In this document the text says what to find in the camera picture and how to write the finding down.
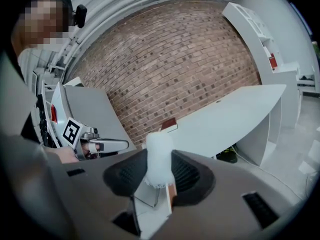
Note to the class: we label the person's left hand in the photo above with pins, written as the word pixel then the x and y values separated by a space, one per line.
pixel 86 149

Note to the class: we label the white desk with grey panel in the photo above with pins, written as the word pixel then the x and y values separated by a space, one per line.
pixel 97 114

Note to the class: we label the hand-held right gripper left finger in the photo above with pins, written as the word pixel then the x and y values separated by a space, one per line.
pixel 125 174

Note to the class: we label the person's white shirt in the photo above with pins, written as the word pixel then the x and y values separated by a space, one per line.
pixel 30 61

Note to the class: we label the red item on shelf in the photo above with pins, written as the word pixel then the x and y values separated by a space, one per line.
pixel 272 61

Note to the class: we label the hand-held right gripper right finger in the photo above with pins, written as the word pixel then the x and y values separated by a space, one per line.
pixel 192 174

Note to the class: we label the white desk drawer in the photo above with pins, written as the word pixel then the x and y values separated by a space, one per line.
pixel 150 199

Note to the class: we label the brown and white box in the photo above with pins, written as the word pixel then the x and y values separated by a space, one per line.
pixel 170 125

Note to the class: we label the white shelf unit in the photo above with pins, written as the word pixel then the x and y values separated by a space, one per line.
pixel 270 59

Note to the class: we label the small white item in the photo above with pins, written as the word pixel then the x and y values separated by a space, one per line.
pixel 160 156

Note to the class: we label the person's left forearm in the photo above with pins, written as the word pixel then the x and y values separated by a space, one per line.
pixel 62 155

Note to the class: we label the person's head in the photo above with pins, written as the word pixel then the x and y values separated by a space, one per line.
pixel 42 21

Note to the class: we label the black head camera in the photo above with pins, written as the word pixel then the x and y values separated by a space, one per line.
pixel 81 16

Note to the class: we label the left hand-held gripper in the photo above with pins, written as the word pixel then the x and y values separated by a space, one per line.
pixel 75 134

